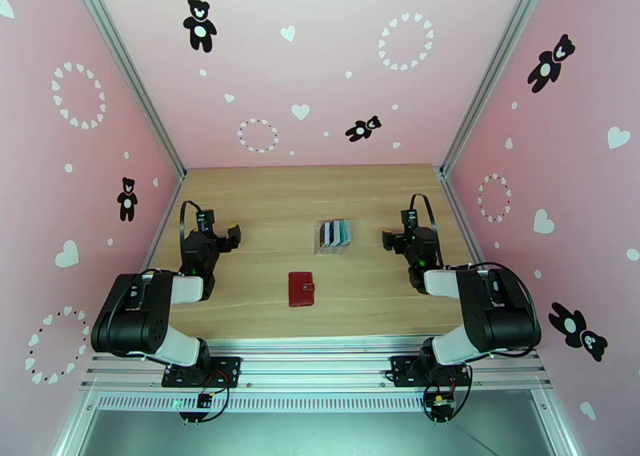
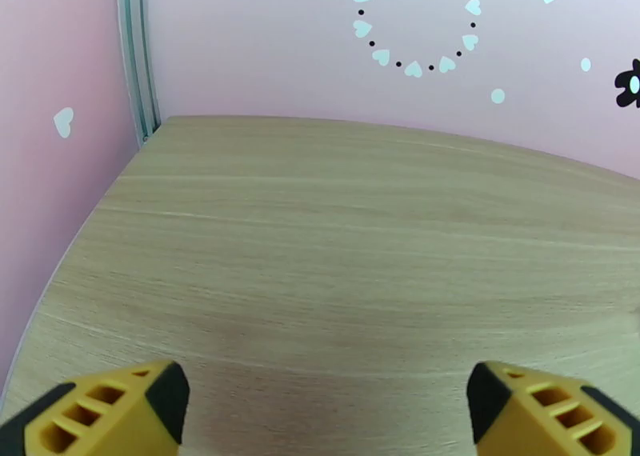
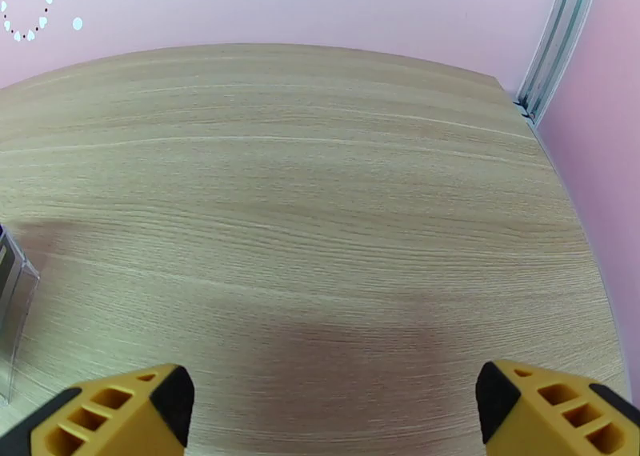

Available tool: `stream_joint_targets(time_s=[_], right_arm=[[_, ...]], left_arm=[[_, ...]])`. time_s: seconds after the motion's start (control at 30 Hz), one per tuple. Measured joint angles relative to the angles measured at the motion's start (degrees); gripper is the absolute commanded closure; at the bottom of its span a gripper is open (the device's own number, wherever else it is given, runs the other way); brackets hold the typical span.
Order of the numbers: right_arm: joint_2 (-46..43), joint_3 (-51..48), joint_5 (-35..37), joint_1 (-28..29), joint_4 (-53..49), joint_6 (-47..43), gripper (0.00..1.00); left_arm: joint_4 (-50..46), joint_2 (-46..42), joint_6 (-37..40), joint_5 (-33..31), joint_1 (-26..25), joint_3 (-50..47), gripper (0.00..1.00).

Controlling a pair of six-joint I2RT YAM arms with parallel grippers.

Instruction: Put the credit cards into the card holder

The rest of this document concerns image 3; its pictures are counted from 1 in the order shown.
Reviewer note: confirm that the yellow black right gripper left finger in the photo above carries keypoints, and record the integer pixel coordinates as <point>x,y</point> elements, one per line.
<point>115,419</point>

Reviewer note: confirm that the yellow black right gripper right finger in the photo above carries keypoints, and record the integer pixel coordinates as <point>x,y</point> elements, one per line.
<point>545,419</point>

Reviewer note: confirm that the aluminium corner post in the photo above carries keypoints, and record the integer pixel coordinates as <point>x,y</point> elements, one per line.
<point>555,44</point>

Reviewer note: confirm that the clear acrylic card stand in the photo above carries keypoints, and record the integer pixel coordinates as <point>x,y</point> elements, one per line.
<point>20,309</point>

